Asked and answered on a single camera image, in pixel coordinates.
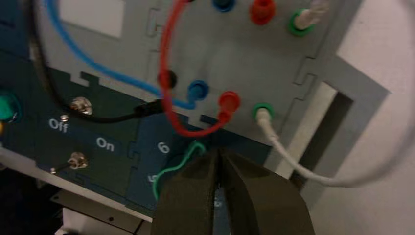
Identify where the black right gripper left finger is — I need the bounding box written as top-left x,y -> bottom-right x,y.
151,149 -> 219,235

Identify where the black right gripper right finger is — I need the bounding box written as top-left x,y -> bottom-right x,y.
220,148 -> 316,235

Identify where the green banana socket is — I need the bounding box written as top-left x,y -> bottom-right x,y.
252,102 -> 276,121
287,8 -> 316,37

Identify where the red banana socket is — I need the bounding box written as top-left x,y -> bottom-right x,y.
249,0 -> 277,26
218,91 -> 242,113

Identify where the blue banana socket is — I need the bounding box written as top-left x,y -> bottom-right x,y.
212,0 -> 238,13
187,80 -> 210,103

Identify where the black banana socket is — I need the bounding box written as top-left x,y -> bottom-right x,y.
157,69 -> 179,89

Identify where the blue and gray task board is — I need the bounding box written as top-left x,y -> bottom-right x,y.
0,0 -> 392,235

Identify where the green push button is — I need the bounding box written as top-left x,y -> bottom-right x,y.
0,92 -> 19,123

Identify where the thin green cable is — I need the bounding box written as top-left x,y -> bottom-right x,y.
152,141 -> 207,200

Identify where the white cable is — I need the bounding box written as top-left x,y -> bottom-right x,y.
256,0 -> 415,189

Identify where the gray metal base plate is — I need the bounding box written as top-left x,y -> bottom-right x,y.
50,189 -> 153,235

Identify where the metal toggle switch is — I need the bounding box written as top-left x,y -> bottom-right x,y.
49,151 -> 89,174
69,96 -> 94,116

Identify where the black cable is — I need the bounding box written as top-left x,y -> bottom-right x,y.
27,0 -> 163,124

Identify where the red cable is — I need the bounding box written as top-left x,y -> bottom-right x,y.
158,0 -> 241,138

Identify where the blue cable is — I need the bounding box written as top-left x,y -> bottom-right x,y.
45,0 -> 197,110

